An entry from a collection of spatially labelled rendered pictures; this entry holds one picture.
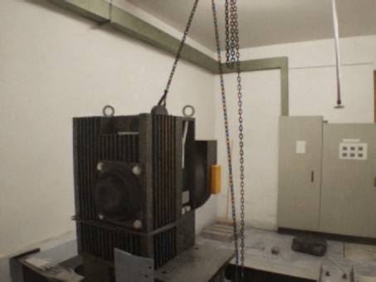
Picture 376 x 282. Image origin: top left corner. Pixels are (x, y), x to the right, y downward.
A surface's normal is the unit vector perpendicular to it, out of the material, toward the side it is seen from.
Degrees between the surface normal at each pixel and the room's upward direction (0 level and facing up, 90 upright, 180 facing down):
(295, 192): 90
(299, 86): 90
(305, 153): 90
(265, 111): 90
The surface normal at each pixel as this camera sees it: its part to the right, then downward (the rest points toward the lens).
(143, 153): -0.50, 0.03
